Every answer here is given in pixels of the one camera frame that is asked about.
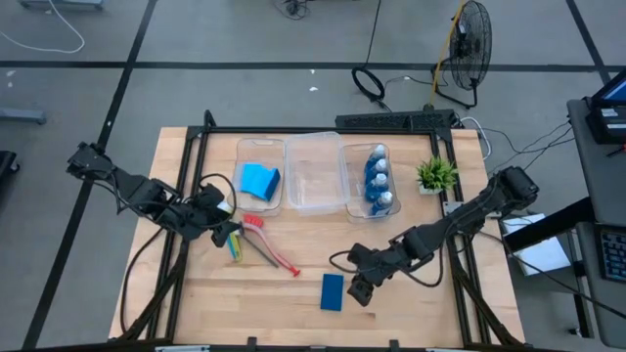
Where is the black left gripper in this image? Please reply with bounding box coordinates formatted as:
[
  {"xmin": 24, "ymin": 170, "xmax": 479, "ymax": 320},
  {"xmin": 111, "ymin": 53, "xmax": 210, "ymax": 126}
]
[{"xmin": 188, "ymin": 183, "xmax": 244, "ymax": 248}]

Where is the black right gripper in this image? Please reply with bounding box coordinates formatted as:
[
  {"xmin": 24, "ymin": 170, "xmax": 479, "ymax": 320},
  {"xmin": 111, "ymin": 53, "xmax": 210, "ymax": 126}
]
[{"xmin": 347, "ymin": 243, "xmax": 392, "ymax": 308}]

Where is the blue sponge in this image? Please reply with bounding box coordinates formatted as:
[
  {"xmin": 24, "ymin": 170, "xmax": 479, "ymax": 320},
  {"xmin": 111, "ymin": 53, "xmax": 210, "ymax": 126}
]
[
  {"xmin": 251, "ymin": 167, "xmax": 283, "ymax": 203},
  {"xmin": 319, "ymin": 273, "xmax": 345, "ymax": 313},
  {"xmin": 239, "ymin": 161, "xmax": 269, "ymax": 196}
]

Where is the red white dish brush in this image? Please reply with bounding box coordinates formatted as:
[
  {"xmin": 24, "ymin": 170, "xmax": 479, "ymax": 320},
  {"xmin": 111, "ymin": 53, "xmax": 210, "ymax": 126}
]
[{"xmin": 242, "ymin": 213, "xmax": 302, "ymax": 279}]

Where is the blue dish soap bottle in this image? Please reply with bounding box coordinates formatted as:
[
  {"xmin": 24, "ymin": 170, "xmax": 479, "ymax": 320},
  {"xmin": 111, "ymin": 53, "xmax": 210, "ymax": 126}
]
[
  {"xmin": 364, "ymin": 143, "xmax": 388, "ymax": 170},
  {"xmin": 364, "ymin": 158, "xmax": 390, "ymax": 185},
  {"xmin": 364, "ymin": 174, "xmax": 391, "ymax": 202},
  {"xmin": 370, "ymin": 190, "xmax": 395, "ymax": 217}
]

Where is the large clear plastic bin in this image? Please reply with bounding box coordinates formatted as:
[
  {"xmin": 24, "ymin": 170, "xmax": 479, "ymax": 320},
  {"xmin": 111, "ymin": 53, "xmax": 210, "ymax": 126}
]
[{"xmin": 285, "ymin": 130, "xmax": 351, "ymax": 218}]

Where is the green plant in white pot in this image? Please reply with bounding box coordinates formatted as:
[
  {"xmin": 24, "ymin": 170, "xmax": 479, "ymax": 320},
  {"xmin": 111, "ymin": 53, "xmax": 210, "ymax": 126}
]
[{"xmin": 415, "ymin": 154, "xmax": 460, "ymax": 196}]

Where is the black power strip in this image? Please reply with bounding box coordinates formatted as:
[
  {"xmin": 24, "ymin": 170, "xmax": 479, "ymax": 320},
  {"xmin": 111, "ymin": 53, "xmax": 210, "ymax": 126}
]
[{"xmin": 335, "ymin": 109, "xmax": 459, "ymax": 131}]

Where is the black diagonal beam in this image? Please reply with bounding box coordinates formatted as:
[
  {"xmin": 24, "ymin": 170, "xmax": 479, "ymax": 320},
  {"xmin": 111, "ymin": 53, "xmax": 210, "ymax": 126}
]
[{"xmin": 503, "ymin": 195, "xmax": 596, "ymax": 254}]

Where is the grey cart leg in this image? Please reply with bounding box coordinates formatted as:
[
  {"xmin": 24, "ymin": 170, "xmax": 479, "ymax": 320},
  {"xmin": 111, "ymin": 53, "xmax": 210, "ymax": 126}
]
[{"xmin": 0, "ymin": 107, "xmax": 48, "ymax": 126}]

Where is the black keyboard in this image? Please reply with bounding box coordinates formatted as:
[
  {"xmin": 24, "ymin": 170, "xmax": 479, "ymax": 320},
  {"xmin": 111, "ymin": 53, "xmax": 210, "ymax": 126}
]
[{"xmin": 597, "ymin": 225, "xmax": 626, "ymax": 286}]

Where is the grey side desk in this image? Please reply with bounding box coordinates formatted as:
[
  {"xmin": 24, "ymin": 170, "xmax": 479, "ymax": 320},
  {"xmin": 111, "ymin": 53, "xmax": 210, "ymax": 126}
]
[{"xmin": 565, "ymin": 67, "xmax": 626, "ymax": 349}]

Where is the black floor fan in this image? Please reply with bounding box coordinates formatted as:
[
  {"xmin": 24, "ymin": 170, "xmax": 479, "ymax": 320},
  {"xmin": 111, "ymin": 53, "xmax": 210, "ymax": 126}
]
[{"xmin": 431, "ymin": 0, "xmax": 494, "ymax": 110}]

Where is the monitor with blue screen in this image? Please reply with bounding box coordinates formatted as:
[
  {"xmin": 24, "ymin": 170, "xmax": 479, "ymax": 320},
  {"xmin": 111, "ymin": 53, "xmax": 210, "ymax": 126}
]
[{"xmin": 590, "ymin": 67, "xmax": 626, "ymax": 110}]

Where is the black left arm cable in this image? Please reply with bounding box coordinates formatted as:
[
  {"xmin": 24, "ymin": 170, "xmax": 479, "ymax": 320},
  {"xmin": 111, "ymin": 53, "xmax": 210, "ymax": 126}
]
[{"xmin": 198, "ymin": 172, "xmax": 239, "ymax": 231}]

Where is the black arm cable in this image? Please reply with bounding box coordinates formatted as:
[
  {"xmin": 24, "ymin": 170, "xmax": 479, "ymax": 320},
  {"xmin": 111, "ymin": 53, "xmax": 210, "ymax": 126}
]
[
  {"xmin": 328, "ymin": 246, "xmax": 444, "ymax": 288},
  {"xmin": 198, "ymin": 172, "xmax": 239, "ymax": 231}
]

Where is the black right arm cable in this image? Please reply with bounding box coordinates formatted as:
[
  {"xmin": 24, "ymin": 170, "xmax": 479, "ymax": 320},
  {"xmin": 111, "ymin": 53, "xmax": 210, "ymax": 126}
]
[{"xmin": 328, "ymin": 246, "xmax": 444, "ymax": 288}]

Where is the small clear handled bin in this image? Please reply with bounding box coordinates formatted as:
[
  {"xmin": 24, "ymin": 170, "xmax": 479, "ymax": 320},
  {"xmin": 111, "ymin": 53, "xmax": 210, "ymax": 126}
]
[
  {"xmin": 340, "ymin": 141, "xmax": 403, "ymax": 225},
  {"xmin": 227, "ymin": 137, "xmax": 287, "ymax": 217}
]

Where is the black table frame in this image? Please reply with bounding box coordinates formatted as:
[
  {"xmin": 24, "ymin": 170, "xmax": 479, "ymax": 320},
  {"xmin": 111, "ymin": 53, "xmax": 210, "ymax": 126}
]
[{"xmin": 110, "ymin": 109, "xmax": 527, "ymax": 352}]

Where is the coiled black floor cable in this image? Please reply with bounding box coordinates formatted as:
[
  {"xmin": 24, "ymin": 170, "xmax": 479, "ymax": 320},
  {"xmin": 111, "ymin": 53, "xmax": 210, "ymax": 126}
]
[{"xmin": 350, "ymin": 66, "xmax": 387, "ymax": 105}]

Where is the yellow hanging cable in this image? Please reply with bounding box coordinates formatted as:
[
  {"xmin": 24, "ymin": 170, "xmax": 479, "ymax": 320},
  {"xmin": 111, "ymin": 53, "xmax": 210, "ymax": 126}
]
[{"xmin": 428, "ymin": 0, "xmax": 466, "ymax": 108}]

